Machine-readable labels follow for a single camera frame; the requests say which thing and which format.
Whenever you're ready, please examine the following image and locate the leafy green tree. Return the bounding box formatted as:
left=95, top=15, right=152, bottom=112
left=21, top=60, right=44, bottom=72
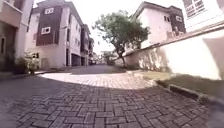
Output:
left=92, top=9, right=150, bottom=68

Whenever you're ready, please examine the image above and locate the green bush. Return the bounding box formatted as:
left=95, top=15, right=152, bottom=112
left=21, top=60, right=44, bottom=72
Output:
left=13, top=51, right=41, bottom=75

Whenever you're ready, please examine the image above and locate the white building with dark panels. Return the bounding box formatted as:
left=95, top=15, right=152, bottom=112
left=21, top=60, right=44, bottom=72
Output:
left=131, top=1, right=187, bottom=51

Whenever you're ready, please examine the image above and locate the long pale boundary wall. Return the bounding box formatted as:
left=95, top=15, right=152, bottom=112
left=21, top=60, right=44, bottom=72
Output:
left=114, top=24, right=224, bottom=81

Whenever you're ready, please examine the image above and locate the white and dark brown building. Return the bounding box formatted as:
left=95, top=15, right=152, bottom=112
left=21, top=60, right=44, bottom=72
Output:
left=24, top=0, right=84, bottom=69

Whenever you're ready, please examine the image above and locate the pink building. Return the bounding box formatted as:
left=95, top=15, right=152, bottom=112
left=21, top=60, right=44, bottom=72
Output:
left=0, top=0, right=35, bottom=73

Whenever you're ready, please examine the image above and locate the grass verge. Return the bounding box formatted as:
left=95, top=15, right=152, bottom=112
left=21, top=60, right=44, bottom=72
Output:
left=136, top=69, right=224, bottom=98

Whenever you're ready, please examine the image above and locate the concrete kerb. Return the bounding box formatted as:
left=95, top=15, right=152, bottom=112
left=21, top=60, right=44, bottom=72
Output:
left=126, top=69, right=224, bottom=106

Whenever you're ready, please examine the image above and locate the pale building with white windows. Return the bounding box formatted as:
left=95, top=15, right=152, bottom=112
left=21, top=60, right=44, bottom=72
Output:
left=176, top=0, right=224, bottom=33

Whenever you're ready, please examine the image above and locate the reddish brick paved road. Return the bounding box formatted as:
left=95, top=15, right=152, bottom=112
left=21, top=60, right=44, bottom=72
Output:
left=0, top=63, right=224, bottom=128

